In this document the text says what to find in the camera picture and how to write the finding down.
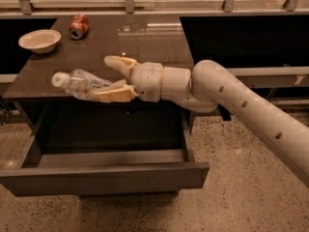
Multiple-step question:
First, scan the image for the black bench leg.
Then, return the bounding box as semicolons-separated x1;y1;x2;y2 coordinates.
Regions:
218;105;231;121

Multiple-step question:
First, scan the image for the crushed red soda can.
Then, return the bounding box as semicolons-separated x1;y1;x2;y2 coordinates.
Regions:
70;14;89;40

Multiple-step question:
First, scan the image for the clear plastic water bottle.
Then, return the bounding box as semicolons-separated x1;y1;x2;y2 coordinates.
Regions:
51;70;112;102

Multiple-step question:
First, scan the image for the white paper bowl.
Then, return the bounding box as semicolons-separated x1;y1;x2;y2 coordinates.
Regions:
18;29;61;54

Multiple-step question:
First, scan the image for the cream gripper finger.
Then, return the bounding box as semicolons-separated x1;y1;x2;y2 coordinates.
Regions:
95;79;138;103
104;55;138;79

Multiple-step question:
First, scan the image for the open grey top drawer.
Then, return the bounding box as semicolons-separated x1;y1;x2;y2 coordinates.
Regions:
0;103;210;197

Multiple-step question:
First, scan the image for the black cable behind drawer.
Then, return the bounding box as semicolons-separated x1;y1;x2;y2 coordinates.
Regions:
125;101;151;116

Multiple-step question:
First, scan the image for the grey cabinet with glossy top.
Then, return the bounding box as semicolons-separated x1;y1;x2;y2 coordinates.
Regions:
3;15;192;136

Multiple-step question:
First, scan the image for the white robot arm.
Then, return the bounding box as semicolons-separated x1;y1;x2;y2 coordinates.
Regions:
97;56;309;184

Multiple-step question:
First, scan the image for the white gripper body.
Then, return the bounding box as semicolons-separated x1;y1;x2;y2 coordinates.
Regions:
130;62;163;102

